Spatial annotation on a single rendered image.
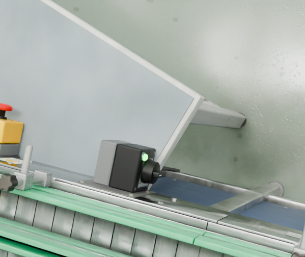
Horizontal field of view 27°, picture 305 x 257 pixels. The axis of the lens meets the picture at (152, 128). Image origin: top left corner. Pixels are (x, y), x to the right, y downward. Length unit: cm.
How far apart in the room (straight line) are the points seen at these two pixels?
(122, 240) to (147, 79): 31
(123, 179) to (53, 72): 29
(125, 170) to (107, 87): 19
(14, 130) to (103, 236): 31
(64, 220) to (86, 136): 20
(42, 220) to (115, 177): 15
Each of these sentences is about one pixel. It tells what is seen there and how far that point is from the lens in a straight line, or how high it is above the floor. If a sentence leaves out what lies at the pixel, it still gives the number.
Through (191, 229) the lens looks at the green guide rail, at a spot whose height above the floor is 91.
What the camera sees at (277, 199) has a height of 25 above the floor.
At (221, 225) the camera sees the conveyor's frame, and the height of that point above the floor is 88.
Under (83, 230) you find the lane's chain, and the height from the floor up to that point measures 88.
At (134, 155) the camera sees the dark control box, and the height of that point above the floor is 83.
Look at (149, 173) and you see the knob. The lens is 113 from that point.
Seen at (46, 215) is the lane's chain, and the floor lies 88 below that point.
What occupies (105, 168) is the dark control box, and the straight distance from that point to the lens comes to 114.
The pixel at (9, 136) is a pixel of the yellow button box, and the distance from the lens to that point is 127.
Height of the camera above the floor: 188
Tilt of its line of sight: 71 degrees down
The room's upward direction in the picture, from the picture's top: 87 degrees counter-clockwise
